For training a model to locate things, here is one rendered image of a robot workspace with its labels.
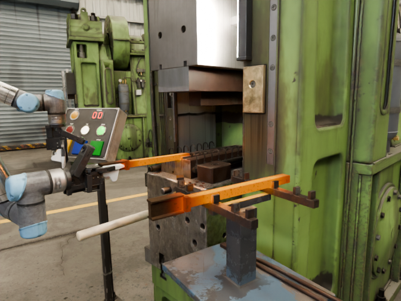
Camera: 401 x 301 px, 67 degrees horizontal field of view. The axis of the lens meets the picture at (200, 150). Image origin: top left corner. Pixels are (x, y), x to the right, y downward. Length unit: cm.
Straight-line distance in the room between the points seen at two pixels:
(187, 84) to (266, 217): 60
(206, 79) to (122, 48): 500
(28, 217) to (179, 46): 80
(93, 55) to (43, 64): 320
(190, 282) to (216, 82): 80
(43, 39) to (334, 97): 845
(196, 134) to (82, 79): 466
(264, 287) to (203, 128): 97
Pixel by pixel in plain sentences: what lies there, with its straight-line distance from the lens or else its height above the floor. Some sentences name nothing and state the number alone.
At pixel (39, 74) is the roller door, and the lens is 917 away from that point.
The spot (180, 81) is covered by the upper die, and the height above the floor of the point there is 131.
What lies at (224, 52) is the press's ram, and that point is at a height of 142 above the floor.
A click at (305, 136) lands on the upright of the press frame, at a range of 112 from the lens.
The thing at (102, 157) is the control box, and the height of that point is 97.
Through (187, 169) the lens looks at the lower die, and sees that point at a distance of 126.
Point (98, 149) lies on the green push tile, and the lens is 156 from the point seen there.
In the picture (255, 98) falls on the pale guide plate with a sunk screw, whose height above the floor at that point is 124.
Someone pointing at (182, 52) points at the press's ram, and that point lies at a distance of 125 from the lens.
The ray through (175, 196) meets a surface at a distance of 70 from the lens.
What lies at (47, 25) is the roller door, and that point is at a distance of 938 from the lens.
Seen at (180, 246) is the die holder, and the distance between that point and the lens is 133.
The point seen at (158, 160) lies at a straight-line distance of 121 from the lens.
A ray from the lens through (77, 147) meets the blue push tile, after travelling 164.
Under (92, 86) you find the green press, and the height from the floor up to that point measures 150.
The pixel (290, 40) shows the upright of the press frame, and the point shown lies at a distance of 113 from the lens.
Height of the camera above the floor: 124
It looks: 10 degrees down
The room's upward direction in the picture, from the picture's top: 1 degrees counter-clockwise
